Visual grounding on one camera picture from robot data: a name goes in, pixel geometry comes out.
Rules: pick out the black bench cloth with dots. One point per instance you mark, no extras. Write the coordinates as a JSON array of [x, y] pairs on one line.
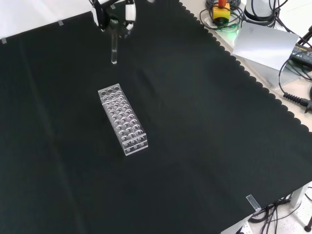
[[170, 136]]

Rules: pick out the clear glass test tube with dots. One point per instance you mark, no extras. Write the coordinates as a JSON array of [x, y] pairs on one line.
[[114, 48]]

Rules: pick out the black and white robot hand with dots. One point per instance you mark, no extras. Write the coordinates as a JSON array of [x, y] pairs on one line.
[[104, 17]]

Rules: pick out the grey tape piece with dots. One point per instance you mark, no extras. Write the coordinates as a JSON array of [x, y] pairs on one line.
[[60, 23], [4, 40]]

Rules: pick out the clear tape strip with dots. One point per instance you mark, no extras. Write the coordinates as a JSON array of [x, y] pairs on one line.
[[253, 202]]

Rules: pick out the yellow stop button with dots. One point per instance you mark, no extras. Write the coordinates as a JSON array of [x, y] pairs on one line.
[[220, 13]]

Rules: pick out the pale board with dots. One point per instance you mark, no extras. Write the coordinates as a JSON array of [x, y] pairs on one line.
[[265, 46]]

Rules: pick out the black power adapter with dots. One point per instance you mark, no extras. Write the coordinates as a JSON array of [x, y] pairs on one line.
[[302, 53]]

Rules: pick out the clear plastic test tube rack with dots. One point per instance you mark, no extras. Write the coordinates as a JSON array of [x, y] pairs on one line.
[[123, 119]]

